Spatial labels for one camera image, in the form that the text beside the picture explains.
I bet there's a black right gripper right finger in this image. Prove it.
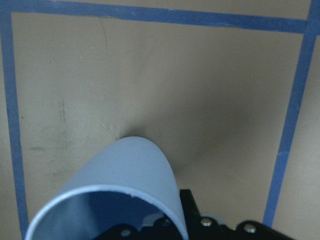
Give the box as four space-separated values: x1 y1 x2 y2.
179 189 291 240

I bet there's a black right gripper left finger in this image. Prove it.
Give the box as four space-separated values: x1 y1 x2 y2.
97 218 180 240

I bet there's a blue cup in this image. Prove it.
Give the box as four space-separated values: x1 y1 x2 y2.
25 136 189 240

